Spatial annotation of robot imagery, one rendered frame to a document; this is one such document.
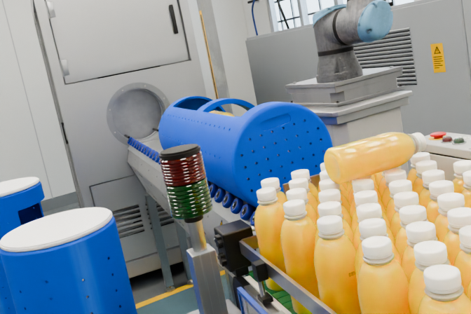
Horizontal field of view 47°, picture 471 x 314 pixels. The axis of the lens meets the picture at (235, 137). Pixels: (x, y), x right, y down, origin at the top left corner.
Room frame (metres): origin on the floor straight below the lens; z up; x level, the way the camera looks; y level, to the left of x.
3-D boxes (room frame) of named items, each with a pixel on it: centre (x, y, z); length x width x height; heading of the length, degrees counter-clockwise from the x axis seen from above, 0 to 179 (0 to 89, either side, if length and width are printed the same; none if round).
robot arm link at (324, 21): (1.77, -0.38, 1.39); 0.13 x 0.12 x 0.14; 33
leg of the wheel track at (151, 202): (3.17, 0.58, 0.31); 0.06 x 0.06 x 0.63; 18
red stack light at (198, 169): (0.79, 0.09, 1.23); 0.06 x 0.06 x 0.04
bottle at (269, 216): (1.04, -0.04, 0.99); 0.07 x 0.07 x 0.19
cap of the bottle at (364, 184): (0.97, -0.22, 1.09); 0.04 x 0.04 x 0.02
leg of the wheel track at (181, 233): (3.22, 0.44, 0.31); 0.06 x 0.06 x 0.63; 18
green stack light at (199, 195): (0.79, 0.09, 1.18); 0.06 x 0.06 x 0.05
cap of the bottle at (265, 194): (1.04, -0.04, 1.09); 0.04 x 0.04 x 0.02
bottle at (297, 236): (0.92, -0.08, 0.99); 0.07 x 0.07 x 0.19
